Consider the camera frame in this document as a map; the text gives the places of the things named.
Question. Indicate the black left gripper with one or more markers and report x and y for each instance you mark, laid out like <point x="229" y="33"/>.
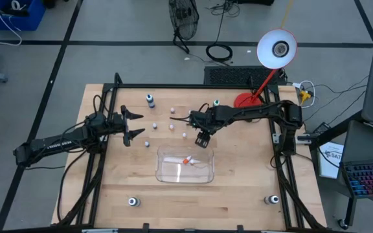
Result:
<point x="126" y="126"/>

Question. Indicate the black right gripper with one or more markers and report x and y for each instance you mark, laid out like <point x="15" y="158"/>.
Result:
<point x="213" y="119"/>

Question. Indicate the small yellow food coloring bottle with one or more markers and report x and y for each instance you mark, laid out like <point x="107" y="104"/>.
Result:
<point x="184" y="135"/>

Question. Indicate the small blue food coloring bottle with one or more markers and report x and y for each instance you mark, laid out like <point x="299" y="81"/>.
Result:
<point x="147" y="144"/>
<point x="154" y="125"/>

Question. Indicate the small orange food coloring bottle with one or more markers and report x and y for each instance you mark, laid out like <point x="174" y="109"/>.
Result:
<point x="186" y="160"/>
<point x="171" y="127"/>

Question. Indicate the large blue food coloring bottle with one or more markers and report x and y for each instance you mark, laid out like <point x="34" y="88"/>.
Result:
<point x="150" y="99"/>

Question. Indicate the large green food coloring bottle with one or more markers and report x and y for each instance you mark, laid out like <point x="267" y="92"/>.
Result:
<point x="216" y="103"/>

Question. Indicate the small brown food coloring bottle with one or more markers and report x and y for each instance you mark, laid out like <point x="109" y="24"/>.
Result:
<point x="172" y="110"/>

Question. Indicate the large purple food coloring bottle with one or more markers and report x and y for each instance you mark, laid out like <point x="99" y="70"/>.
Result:
<point x="134" y="201"/>

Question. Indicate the large dark food coloring bottle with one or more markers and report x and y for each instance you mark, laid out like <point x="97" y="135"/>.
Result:
<point x="273" y="199"/>

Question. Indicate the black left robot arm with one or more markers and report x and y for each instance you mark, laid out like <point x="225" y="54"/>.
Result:
<point x="53" y="145"/>

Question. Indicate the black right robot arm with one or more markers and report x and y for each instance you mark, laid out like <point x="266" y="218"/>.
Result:
<point x="254" y="111"/>

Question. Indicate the clear plastic container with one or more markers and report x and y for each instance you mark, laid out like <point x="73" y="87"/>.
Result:
<point x="173" y="171"/>

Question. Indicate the red desk lamp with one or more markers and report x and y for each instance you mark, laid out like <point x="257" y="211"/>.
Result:
<point x="243" y="100"/>

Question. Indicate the black perforated panel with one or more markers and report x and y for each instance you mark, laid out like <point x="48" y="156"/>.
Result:
<point x="232" y="76"/>

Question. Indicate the yellow plug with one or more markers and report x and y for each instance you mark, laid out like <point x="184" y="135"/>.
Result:
<point x="304" y="95"/>

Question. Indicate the black floor fan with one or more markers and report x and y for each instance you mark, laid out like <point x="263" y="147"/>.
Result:
<point x="183" y="19"/>

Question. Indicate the black power adapter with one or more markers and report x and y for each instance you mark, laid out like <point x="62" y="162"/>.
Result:
<point x="321" y="127"/>

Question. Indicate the white printed box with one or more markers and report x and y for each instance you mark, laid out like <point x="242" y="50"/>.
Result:
<point x="330" y="161"/>

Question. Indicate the blue plastic bin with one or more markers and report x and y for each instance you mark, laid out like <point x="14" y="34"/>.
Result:
<point x="28" y="19"/>

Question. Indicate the black caster leg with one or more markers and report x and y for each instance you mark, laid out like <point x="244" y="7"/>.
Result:
<point x="342" y="223"/>

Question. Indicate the computer keyboard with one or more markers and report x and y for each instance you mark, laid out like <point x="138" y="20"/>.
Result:
<point x="371" y="179"/>

